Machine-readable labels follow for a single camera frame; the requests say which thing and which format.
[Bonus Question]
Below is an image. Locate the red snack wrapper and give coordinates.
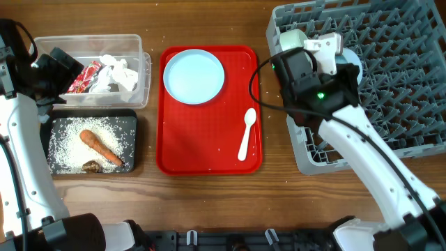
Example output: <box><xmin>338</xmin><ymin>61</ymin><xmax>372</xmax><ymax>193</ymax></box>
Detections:
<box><xmin>67</xmin><ymin>61</ymin><xmax>102</xmax><ymax>93</ymax></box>

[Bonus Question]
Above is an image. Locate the white tissue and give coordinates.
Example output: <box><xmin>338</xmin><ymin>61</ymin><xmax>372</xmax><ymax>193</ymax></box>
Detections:
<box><xmin>86</xmin><ymin>54</ymin><xmax>139</xmax><ymax>102</ymax></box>

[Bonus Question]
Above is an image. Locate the orange carrot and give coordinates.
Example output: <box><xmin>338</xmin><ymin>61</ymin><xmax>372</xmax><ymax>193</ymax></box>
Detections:
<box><xmin>79</xmin><ymin>130</ymin><xmax>123</xmax><ymax>167</ymax></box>

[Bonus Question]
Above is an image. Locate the white rice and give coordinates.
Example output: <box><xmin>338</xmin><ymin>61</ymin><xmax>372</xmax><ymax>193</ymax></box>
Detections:
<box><xmin>47</xmin><ymin>116</ymin><xmax>137</xmax><ymax>174</ymax></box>

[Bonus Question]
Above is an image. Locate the brown food scrap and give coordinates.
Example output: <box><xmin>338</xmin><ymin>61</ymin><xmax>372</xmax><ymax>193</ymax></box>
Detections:
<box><xmin>82</xmin><ymin>160</ymin><xmax>102</xmax><ymax>173</ymax></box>

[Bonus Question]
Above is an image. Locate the light blue plate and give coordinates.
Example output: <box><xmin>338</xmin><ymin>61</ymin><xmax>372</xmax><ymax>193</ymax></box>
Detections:
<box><xmin>162</xmin><ymin>49</ymin><xmax>225</xmax><ymax>105</ymax></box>

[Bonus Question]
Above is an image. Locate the white plastic spoon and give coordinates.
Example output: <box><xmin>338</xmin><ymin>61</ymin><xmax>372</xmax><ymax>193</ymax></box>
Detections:
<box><xmin>238</xmin><ymin>107</ymin><xmax>256</xmax><ymax>161</ymax></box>

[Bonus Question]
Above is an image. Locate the green bowl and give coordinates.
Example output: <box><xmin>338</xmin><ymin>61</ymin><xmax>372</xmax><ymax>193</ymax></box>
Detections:
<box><xmin>279</xmin><ymin>29</ymin><xmax>307</xmax><ymax>52</ymax></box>

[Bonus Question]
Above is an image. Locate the light blue bowl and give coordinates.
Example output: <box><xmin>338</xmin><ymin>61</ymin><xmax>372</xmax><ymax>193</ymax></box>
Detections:
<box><xmin>336</xmin><ymin>47</ymin><xmax>364</xmax><ymax>86</ymax></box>

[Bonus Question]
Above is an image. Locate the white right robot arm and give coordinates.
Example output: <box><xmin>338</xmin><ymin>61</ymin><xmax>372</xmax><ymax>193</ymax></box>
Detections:
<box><xmin>270</xmin><ymin>48</ymin><xmax>445</xmax><ymax>250</ymax></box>

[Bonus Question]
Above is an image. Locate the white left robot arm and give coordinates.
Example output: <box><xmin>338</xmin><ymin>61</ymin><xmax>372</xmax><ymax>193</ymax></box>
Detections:
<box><xmin>1</xmin><ymin>19</ymin><xmax>156</xmax><ymax>250</ymax></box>

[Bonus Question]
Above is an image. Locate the black waste tray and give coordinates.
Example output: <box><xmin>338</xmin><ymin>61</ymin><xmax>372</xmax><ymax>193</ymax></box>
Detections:
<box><xmin>40</xmin><ymin>108</ymin><xmax>139</xmax><ymax>175</ymax></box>

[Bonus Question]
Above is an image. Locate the grey dishwasher rack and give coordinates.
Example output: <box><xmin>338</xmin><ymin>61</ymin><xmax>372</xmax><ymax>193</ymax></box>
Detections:
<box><xmin>266</xmin><ymin>0</ymin><xmax>445</xmax><ymax>158</ymax></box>

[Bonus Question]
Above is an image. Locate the clear plastic bin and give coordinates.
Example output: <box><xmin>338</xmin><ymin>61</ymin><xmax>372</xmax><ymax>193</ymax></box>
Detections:
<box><xmin>34</xmin><ymin>34</ymin><xmax>151</xmax><ymax>109</ymax></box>

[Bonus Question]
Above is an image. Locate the red plastic tray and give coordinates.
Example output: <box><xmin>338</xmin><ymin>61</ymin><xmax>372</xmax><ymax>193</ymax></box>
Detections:
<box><xmin>156</xmin><ymin>45</ymin><xmax>263</xmax><ymax>176</ymax></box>

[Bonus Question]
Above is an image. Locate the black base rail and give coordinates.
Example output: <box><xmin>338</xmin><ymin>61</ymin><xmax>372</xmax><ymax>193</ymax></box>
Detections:
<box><xmin>146</xmin><ymin>229</ymin><xmax>337</xmax><ymax>251</ymax></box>

